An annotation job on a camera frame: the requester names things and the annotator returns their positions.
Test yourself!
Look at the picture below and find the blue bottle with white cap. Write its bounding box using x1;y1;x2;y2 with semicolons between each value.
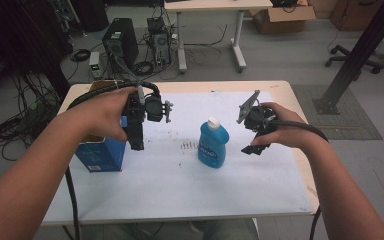
197;116;230;169

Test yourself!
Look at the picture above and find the closed brown cardboard box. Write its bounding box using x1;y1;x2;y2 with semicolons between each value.
329;0;384;33

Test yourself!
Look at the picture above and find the person's right hand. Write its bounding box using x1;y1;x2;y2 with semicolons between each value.
250;101;311;149

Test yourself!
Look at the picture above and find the black office chair base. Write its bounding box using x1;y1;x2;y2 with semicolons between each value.
324;44;384;75

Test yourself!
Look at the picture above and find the grey cable with white plug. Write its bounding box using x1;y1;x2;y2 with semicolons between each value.
113;54;146;106

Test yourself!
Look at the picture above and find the open cardboard box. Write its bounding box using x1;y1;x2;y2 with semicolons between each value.
249;4;317;35

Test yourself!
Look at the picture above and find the white desk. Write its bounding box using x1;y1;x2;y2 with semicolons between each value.
163;0;274;74

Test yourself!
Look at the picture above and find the white table mat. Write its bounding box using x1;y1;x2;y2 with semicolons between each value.
43;90;314;223

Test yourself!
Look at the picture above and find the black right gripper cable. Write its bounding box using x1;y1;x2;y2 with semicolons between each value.
269;119;329;240

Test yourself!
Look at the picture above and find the dark curtain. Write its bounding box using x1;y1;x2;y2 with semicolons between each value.
0;0;73;98

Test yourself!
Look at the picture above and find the person's left hand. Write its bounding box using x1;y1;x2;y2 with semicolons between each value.
58;86;138;143

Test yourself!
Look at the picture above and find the small black cable coil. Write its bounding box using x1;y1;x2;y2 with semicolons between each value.
69;48;92;63

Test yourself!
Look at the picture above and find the black cable bundle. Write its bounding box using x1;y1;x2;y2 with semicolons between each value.
0;71;64;161

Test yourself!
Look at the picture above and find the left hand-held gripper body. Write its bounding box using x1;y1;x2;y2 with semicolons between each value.
123;92;174;129

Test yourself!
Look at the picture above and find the grey floor mat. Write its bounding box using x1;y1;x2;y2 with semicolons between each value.
291;84;384;141

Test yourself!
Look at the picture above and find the blue cardboard box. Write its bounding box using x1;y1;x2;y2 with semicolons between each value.
74;79;128;173

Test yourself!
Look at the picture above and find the white device with green display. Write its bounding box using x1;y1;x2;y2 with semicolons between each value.
88;51;102;79

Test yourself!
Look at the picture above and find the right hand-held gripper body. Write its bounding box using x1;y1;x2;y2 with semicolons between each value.
236;89;277;138

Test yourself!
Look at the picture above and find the small open computer case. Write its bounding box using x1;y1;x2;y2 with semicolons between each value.
146;16;173;66

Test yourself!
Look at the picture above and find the black metal stand pillar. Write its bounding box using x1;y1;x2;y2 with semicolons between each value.
313;0;384;116

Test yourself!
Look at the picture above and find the black computer tower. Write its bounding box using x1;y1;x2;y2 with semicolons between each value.
101;17;140;69

